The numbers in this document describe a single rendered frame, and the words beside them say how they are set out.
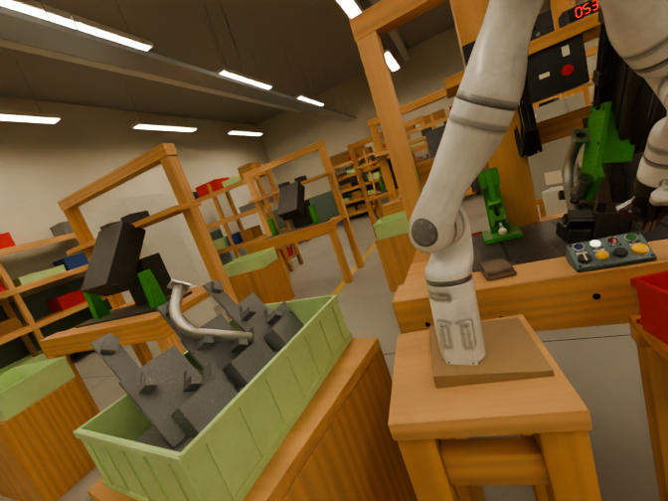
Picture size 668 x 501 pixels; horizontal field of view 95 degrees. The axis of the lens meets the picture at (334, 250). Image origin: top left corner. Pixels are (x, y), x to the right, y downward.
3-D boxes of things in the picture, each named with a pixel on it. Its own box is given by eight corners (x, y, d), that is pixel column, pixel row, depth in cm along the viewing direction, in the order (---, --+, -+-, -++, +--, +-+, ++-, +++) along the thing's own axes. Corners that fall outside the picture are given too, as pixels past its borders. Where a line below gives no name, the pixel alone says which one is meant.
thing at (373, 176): (424, 199, 1000) (407, 131, 958) (343, 223, 1126) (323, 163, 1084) (426, 197, 1048) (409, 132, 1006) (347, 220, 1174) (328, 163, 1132)
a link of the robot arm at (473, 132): (443, 95, 47) (470, 96, 53) (397, 242, 62) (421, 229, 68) (502, 110, 42) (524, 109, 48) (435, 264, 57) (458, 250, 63)
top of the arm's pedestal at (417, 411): (593, 431, 48) (589, 410, 47) (393, 441, 58) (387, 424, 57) (525, 327, 77) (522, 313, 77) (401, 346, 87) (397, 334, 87)
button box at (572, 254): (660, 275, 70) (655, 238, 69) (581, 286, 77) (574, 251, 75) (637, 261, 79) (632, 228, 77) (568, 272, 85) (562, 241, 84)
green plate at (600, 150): (630, 180, 85) (647, 96, 78) (593, 182, 88) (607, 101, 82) (611, 176, 95) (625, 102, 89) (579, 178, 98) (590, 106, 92)
